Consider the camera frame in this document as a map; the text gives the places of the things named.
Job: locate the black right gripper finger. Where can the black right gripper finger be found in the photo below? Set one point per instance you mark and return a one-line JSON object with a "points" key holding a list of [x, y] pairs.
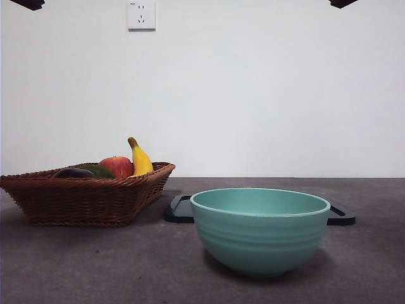
{"points": [[341, 3]]}

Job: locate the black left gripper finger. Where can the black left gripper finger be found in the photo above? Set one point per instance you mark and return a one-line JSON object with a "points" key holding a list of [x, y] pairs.
{"points": [[31, 3]]}

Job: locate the dark red plum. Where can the dark red plum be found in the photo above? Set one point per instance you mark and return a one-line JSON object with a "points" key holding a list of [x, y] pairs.
{"points": [[74, 173]]}

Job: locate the teal ceramic bowl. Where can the teal ceramic bowl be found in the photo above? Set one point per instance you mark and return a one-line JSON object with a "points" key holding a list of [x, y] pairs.
{"points": [[259, 244]]}

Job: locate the green bumpy avocado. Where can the green bumpy avocado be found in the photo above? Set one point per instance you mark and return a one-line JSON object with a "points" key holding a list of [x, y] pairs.
{"points": [[104, 172]]}

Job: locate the red yellow apple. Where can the red yellow apple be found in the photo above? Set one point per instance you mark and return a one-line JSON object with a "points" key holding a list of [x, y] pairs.
{"points": [[118, 166]]}

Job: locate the yellow banana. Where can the yellow banana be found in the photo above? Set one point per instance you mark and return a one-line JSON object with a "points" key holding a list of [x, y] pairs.
{"points": [[140, 160]]}

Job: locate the brown wicker basket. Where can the brown wicker basket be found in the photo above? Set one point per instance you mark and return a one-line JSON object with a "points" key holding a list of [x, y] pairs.
{"points": [[79, 202]]}

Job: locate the dark teal rectangular tray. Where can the dark teal rectangular tray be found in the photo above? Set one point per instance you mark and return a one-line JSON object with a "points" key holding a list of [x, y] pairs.
{"points": [[177, 216]]}

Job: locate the white wall socket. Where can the white wall socket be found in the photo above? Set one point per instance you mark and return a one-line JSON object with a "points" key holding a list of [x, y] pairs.
{"points": [[141, 16]]}

